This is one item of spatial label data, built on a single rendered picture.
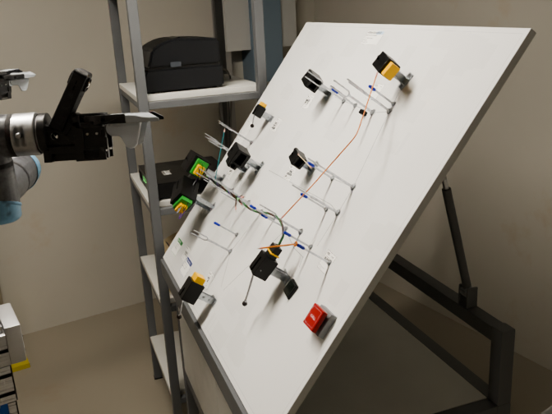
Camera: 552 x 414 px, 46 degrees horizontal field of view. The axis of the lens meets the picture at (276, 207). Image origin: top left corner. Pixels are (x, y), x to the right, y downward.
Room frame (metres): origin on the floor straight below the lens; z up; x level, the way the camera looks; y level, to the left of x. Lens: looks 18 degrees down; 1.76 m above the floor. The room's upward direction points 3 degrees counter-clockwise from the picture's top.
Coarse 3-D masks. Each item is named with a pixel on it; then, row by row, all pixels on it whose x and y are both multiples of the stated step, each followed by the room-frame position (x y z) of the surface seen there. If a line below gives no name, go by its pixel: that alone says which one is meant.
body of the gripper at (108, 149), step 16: (48, 128) 1.12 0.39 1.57; (64, 128) 1.12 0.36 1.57; (80, 128) 1.10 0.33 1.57; (96, 128) 1.11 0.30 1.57; (48, 144) 1.12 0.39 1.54; (64, 144) 1.12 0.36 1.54; (80, 144) 1.10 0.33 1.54; (96, 144) 1.11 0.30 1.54; (112, 144) 1.15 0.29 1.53; (48, 160) 1.11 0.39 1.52; (64, 160) 1.13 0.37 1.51; (80, 160) 1.10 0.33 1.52
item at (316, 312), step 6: (312, 306) 1.27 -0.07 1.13; (318, 306) 1.25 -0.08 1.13; (312, 312) 1.26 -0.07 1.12; (318, 312) 1.24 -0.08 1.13; (324, 312) 1.23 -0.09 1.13; (306, 318) 1.26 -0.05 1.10; (312, 318) 1.24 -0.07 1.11; (318, 318) 1.23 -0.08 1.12; (324, 318) 1.23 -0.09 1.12; (306, 324) 1.25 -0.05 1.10; (312, 324) 1.23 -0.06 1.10; (318, 324) 1.22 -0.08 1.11; (312, 330) 1.22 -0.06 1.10
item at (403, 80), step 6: (384, 54) 1.59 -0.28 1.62; (378, 60) 1.61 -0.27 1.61; (384, 60) 1.58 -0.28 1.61; (390, 60) 1.56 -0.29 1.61; (378, 66) 1.58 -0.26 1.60; (384, 66) 1.57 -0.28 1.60; (396, 78) 1.60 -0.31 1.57; (402, 78) 1.62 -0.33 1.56; (408, 78) 1.61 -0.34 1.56; (402, 84) 1.61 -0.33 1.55
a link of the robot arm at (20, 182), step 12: (0, 168) 1.10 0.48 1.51; (12, 168) 1.13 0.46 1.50; (0, 180) 1.10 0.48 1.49; (12, 180) 1.12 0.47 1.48; (24, 180) 1.18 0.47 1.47; (0, 192) 1.09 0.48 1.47; (12, 192) 1.11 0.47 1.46; (24, 192) 1.18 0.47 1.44; (0, 204) 1.09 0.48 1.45; (12, 204) 1.11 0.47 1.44; (0, 216) 1.09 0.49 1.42; (12, 216) 1.11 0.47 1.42
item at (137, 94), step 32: (128, 0) 2.30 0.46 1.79; (256, 0) 2.45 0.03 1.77; (256, 32) 2.45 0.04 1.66; (224, 64) 2.97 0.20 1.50; (256, 64) 2.45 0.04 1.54; (128, 96) 2.57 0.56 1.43; (160, 96) 2.36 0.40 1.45; (192, 96) 2.40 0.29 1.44; (224, 96) 2.40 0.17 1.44; (256, 96) 2.45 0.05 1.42; (128, 160) 2.82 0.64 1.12; (160, 224) 2.31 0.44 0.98; (160, 256) 2.30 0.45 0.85; (160, 288) 2.30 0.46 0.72; (160, 352) 2.66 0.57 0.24
